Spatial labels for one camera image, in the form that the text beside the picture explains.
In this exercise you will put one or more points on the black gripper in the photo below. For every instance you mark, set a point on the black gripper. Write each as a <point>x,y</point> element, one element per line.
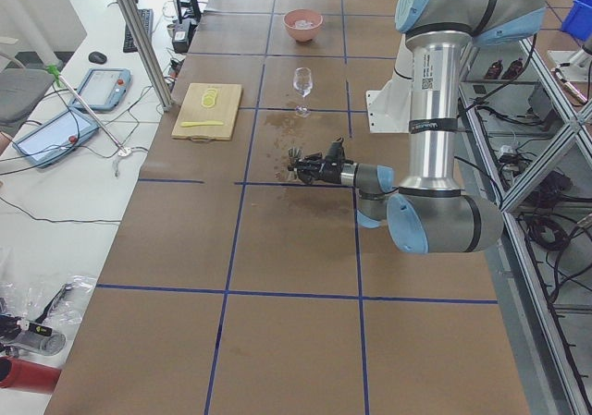
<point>331,175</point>

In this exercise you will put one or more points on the steel double jigger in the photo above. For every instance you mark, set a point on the steel double jigger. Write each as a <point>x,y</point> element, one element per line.
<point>294,155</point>

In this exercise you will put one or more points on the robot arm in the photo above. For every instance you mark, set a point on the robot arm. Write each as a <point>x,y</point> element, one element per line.
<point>427,212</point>

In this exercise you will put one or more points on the clear wine glass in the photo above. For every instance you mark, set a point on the clear wine glass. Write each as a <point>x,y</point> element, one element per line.
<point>302,84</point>

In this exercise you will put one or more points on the clear ice cubes pile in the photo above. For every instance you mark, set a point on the clear ice cubes pile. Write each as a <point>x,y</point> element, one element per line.
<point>303,25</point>

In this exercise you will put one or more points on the yellow plastic knife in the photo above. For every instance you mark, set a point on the yellow plastic knife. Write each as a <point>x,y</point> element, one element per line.
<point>206,123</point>

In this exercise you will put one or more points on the pink bowl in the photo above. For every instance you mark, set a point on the pink bowl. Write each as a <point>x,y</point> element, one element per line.
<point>303,36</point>

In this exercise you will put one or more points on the bamboo cutting board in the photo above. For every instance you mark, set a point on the bamboo cutting board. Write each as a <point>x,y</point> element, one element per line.
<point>228,100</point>

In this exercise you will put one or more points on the black box device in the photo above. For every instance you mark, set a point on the black box device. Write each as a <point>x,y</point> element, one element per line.
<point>183,31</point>

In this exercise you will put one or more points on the teach pendant far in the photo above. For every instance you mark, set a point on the teach pendant far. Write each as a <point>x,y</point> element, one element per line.
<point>104,89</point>

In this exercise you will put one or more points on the teach pendant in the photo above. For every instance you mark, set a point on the teach pendant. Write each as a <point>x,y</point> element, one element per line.
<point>56,138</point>
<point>104,89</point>

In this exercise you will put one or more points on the black computer mouse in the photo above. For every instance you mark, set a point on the black computer mouse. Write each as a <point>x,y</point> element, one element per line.
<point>97,57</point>

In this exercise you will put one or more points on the teach pendant near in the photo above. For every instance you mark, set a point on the teach pendant near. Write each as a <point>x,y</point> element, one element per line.
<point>56,138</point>

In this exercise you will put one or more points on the blue storage bin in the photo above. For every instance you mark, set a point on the blue storage bin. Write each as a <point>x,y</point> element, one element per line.
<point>579,20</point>

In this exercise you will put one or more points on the red cylinder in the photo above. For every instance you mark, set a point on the red cylinder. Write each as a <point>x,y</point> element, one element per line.
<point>28,376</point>

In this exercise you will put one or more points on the white pedestal base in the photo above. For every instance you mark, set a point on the white pedestal base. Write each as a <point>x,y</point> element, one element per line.
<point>389,109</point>

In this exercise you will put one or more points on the aluminium frame post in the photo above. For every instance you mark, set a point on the aluminium frame post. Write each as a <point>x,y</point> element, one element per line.
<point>146,52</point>

